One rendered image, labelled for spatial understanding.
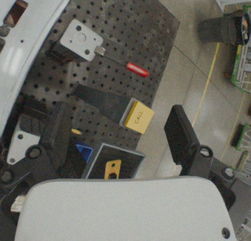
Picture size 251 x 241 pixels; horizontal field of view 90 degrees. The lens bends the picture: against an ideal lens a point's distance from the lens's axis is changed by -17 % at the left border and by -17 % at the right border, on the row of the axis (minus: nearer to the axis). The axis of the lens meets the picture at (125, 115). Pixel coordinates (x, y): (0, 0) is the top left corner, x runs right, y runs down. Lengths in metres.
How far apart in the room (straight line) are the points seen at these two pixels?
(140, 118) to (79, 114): 0.47
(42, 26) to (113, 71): 0.48
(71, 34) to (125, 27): 0.54
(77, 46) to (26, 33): 0.13
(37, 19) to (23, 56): 0.09
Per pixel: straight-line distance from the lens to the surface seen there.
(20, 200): 0.45
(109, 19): 0.83
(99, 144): 0.30
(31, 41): 0.41
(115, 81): 0.81
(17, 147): 0.33
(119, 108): 0.35
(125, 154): 0.35
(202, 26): 2.74
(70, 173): 0.47
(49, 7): 0.44
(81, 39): 0.37
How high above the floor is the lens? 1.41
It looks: 53 degrees down
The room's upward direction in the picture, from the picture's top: 116 degrees clockwise
